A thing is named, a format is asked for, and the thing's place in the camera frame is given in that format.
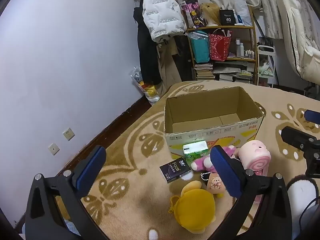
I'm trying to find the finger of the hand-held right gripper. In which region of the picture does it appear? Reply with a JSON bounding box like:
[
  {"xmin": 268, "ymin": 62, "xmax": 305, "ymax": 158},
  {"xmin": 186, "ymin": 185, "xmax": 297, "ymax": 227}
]
[
  {"xmin": 304, "ymin": 109, "xmax": 320, "ymax": 125},
  {"xmin": 280, "ymin": 126, "xmax": 320, "ymax": 153}
]

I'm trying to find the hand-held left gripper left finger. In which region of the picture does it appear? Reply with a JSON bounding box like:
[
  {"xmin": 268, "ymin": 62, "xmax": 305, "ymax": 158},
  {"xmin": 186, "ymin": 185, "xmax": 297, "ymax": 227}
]
[{"xmin": 24, "ymin": 145, "xmax": 108, "ymax": 240}]

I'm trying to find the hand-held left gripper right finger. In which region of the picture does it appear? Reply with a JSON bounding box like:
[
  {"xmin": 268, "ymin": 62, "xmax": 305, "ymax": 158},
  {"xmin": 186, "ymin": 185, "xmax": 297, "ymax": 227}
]
[{"xmin": 209, "ymin": 145, "xmax": 295, "ymax": 240}]

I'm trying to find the pink towel roll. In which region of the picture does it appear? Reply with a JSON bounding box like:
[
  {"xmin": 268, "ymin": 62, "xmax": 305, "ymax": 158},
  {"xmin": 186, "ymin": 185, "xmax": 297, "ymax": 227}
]
[{"xmin": 237, "ymin": 140, "xmax": 272, "ymax": 178}]

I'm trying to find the cardboard box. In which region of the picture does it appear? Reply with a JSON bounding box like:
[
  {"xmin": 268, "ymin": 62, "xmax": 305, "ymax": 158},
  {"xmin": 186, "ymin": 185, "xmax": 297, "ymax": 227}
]
[{"xmin": 164, "ymin": 86, "xmax": 266, "ymax": 158}]

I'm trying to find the pink plush bear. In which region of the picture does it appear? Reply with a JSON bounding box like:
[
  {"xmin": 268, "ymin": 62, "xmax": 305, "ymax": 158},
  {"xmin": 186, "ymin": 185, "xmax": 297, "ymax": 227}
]
[{"xmin": 190, "ymin": 145, "xmax": 240, "ymax": 172}]

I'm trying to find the green tissue pack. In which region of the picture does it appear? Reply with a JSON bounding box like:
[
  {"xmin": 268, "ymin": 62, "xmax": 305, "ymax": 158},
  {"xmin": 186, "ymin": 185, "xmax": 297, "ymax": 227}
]
[{"xmin": 182, "ymin": 140, "xmax": 210, "ymax": 164}]

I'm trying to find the yellow plush toy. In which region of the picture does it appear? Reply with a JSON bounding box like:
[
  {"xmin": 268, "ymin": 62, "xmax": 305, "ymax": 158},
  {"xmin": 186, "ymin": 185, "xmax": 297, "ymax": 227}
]
[{"xmin": 170, "ymin": 180, "xmax": 217, "ymax": 234}]

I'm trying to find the black tissue pack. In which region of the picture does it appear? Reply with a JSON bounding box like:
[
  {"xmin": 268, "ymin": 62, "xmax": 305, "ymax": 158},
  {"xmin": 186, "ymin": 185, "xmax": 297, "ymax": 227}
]
[{"xmin": 159, "ymin": 157, "xmax": 192, "ymax": 183}]

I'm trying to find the beige patterned rug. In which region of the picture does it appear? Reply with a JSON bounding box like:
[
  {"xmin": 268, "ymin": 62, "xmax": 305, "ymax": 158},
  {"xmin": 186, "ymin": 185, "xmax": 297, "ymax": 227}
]
[{"xmin": 54, "ymin": 80, "xmax": 320, "ymax": 240}]

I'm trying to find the white trolley cart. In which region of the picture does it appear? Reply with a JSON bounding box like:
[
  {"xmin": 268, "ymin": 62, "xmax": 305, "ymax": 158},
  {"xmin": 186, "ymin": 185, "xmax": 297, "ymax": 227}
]
[{"xmin": 256, "ymin": 44, "xmax": 279, "ymax": 88}]

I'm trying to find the cream office chair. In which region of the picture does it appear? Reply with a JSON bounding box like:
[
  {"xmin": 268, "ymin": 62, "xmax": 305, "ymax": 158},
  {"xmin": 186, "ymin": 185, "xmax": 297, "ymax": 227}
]
[{"xmin": 276, "ymin": 0, "xmax": 320, "ymax": 98}]

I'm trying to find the pile of magazines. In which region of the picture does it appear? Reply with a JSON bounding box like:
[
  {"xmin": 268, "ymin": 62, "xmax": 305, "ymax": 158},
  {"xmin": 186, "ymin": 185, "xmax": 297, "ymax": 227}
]
[{"xmin": 212, "ymin": 61, "xmax": 254, "ymax": 84}]

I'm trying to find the wooden shelf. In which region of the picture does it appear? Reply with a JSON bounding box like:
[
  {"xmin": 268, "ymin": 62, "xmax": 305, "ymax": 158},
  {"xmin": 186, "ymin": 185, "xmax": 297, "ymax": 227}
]
[{"xmin": 186, "ymin": 5, "xmax": 259, "ymax": 85}]

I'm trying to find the clear bag with yellow toys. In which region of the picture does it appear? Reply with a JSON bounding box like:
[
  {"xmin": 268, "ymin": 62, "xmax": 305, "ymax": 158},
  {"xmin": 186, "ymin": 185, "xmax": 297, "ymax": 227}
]
[{"xmin": 129, "ymin": 67, "xmax": 160, "ymax": 105}]

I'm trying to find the stack of books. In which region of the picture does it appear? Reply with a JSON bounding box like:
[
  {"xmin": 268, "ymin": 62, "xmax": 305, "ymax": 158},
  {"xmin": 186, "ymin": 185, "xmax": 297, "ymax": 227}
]
[{"xmin": 194, "ymin": 62, "xmax": 214, "ymax": 82}]

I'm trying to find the white bottle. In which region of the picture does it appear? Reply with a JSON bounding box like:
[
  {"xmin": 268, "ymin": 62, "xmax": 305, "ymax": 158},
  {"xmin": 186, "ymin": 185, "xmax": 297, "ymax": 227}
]
[{"xmin": 235, "ymin": 38, "xmax": 245, "ymax": 57}]

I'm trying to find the red gift bag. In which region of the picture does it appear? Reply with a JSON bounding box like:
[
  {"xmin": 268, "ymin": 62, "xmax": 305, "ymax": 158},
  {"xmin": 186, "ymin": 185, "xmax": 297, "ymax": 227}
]
[{"xmin": 209, "ymin": 29, "xmax": 232, "ymax": 62}]

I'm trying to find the beige hanging garment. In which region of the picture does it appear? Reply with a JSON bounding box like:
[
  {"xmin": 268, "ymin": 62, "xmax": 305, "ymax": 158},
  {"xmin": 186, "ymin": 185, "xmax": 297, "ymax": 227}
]
[{"xmin": 156, "ymin": 37, "xmax": 193, "ymax": 98}]

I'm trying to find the teal bag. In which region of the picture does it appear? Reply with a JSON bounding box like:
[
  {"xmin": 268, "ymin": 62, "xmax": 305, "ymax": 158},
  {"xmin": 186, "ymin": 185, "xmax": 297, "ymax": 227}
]
[{"xmin": 187, "ymin": 31, "xmax": 210, "ymax": 63}]

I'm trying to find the black hanging coat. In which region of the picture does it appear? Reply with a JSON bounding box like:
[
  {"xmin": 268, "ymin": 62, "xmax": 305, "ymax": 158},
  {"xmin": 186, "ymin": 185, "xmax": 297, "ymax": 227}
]
[{"xmin": 134, "ymin": 7, "xmax": 163, "ymax": 85}]

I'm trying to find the black box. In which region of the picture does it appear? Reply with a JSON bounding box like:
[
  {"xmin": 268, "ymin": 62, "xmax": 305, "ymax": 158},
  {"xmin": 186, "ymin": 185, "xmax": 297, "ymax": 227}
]
[{"xmin": 219, "ymin": 9, "xmax": 237, "ymax": 26}]

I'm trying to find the white plastic bag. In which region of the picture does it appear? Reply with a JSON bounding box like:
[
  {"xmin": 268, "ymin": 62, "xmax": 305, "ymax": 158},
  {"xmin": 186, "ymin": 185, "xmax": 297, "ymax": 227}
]
[{"xmin": 234, "ymin": 0, "xmax": 253, "ymax": 26}]

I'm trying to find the blonde wig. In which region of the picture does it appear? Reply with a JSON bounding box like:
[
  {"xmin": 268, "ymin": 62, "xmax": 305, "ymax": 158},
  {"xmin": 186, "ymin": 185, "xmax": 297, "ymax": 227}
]
[{"xmin": 201, "ymin": 2, "xmax": 222, "ymax": 27}]

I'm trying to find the purple printed bag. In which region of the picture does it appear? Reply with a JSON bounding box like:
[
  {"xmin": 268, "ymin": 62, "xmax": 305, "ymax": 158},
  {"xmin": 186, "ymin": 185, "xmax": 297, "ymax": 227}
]
[{"xmin": 182, "ymin": 0, "xmax": 206, "ymax": 29}]

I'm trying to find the white puffer jacket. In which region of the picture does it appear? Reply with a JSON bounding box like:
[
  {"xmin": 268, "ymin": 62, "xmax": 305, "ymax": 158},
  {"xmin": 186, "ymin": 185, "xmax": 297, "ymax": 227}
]
[{"xmin": 142, "ymin": 0, "xmax": 187, "ymax": 43}]

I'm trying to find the small bear keychain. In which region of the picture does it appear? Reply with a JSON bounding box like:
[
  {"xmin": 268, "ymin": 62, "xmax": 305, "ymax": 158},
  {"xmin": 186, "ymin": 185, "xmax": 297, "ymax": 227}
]
[{"xmin": 201, "ymin": 171, "xmax": 225, "ymax": 198}]

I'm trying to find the white wall socket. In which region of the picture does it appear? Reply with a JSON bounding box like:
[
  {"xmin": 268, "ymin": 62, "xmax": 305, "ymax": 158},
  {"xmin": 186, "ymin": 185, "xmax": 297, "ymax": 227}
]
[
  {"xmin": 62, "ymin": 127, "xmax": 75, "ymax": 141},
  {"xmin": 48, "ymin": 143, "xmax": 60, "ymax": 156}
]

